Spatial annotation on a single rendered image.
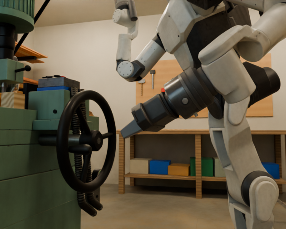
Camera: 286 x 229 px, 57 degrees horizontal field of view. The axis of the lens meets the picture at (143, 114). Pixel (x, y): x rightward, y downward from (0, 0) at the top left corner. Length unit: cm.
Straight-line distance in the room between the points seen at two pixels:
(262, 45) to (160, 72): 365
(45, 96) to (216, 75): 52
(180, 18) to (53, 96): 50
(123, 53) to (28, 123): 62
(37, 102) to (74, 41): 403
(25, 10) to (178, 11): 51
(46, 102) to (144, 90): 341
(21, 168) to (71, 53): 409
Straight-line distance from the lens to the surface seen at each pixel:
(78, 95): 71
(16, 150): 81
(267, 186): 106
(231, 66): 53
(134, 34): 134
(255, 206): 106
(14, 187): 82
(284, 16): 66
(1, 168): 78
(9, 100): 82
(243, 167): 106
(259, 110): 411
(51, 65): 497
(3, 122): 78
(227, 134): 100
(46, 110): 84
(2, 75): 96
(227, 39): 54
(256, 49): 60
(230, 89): 54
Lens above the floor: 84
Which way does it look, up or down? 4 degrees up
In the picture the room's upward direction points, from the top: straight up
